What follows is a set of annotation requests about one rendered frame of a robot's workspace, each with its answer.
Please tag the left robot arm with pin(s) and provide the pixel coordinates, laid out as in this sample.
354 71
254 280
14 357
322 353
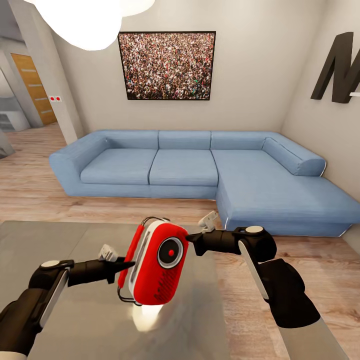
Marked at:
24 318

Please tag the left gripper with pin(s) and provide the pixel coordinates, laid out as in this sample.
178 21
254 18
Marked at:
97 270

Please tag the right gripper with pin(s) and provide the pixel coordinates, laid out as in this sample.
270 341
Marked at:
210 241

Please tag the picture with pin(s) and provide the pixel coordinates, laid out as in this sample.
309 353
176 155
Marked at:
167 65

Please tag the radio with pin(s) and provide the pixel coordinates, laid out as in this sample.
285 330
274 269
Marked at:
155 276

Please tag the coffee table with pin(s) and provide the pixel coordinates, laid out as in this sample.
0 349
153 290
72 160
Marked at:
89 321

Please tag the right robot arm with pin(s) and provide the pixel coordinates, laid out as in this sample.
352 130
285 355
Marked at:
304 332

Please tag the sofa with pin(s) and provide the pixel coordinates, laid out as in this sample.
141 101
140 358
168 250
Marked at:
257 178

